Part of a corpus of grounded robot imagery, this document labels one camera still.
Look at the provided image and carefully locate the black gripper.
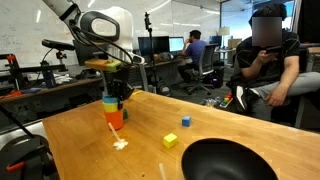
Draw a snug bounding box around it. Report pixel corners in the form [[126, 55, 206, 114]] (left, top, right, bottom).
[[107, 68, 134, 110]]

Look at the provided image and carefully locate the yellow plastic cup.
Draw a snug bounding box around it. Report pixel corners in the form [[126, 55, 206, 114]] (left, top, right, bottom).
[[103, 103, 118, 112]]

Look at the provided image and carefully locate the blue plastic cup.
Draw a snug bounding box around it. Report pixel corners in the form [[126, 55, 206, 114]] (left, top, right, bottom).
[[102, 96, 118, 104]]

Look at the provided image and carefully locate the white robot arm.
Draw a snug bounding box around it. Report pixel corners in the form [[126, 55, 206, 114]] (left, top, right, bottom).
[[42, 0, 134, 110]]

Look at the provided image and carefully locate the green wooden block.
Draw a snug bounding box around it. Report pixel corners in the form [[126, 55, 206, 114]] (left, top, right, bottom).
[[123, 109, 128, 120]]

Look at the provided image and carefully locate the orange plastic cup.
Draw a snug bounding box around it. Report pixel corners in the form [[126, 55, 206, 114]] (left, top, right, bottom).
[[105, 110, 124, 130]]

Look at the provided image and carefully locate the yellow wooden cube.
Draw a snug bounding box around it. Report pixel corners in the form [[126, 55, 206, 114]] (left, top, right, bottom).
[[163, 133, 178, 148]]

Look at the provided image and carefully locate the blue wooden cube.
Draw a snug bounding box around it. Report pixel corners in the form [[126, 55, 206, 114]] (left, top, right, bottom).
[[182, 116, 191, 127]]

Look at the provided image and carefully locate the black computer monitor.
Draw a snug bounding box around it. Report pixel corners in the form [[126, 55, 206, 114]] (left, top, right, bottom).
[[138, 36, 169, 56]]

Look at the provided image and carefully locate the white straw piece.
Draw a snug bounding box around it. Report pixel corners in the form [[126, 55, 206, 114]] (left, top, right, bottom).
[[159, 163, 167, 180]]

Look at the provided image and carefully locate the person in blue shirt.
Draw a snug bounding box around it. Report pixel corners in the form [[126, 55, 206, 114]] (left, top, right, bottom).
[[178, 30, 207, 83]]

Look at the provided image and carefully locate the black mesh office chair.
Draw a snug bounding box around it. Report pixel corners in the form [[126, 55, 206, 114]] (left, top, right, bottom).
[[185, 44, 216, 95]]

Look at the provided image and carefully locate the colourful wooden toy set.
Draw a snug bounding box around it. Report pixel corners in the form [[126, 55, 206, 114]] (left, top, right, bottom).
[[202, 93, 233, 108]]

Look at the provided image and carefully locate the black bowl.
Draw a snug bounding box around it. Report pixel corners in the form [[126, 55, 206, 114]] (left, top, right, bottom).
[[181, 138, 278, 180]]

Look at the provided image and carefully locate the seated person in black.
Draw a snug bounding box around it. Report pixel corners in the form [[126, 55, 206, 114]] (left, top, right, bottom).
[[230, 3, 320, 121]]

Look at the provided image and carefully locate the black camera on tripod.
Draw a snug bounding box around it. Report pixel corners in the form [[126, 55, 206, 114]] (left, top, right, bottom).
[[42, 39, 75, 51]]

